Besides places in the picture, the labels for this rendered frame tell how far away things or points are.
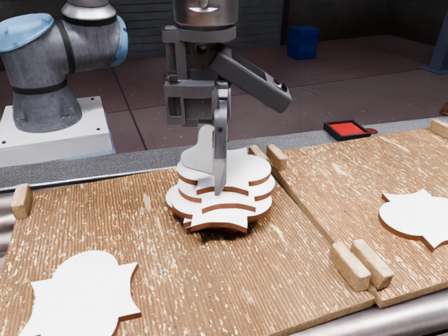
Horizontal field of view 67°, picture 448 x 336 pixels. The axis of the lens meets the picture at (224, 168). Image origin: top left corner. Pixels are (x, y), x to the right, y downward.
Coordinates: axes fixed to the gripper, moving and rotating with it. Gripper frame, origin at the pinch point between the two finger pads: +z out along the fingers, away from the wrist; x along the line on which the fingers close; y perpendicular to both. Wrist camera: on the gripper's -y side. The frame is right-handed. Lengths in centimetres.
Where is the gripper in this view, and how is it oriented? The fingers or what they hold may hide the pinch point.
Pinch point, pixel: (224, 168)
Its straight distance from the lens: 51.1
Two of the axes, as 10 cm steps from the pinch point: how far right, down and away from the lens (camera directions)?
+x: -0.3, 5.3, -8.5
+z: 0.0, 8.5, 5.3
